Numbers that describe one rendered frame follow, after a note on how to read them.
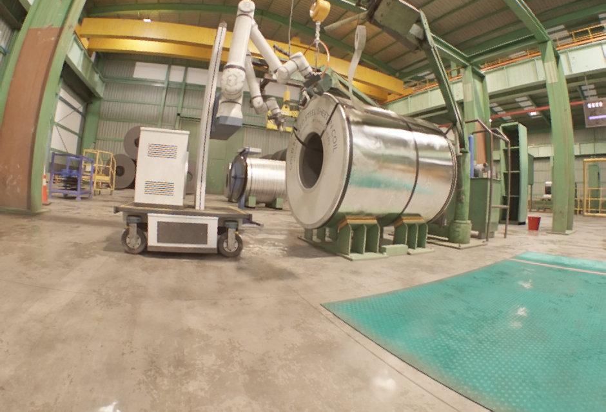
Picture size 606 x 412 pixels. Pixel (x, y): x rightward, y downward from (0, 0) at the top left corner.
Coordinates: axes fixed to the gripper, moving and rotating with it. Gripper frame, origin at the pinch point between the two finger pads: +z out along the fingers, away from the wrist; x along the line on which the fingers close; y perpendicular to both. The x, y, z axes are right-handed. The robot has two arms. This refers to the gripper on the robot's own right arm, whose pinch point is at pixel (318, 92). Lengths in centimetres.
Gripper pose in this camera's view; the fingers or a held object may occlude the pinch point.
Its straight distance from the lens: 209.8
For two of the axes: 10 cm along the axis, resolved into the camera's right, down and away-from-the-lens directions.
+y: -2.8, -4.2, 8.6
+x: -8.1, 5.8, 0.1
